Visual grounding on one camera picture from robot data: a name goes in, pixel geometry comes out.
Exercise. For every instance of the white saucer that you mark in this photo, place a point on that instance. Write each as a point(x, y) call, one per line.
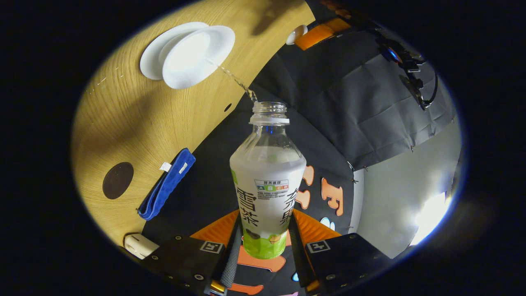
point(151, 57)

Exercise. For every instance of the clear water bottle white label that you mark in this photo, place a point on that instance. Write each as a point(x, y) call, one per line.
point(267, 185)

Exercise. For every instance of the blue folded towel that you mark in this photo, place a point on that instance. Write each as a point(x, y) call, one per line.
point(168, 185)

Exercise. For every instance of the dark brown round coaster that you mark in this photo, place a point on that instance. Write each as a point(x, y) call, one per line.
point(118, 181)

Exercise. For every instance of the white teacup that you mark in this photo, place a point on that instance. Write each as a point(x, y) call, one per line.
point(193, 57)

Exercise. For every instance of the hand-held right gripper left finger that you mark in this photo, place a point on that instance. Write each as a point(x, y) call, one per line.
point(231, 263)

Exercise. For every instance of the cream toaster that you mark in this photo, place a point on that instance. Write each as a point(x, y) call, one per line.
point(139, 246)

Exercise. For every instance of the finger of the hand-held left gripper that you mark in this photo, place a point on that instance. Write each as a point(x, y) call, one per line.
point(335, 10)
point(318, 36)

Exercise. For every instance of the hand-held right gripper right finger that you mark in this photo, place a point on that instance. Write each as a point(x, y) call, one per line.
point(298, 263)

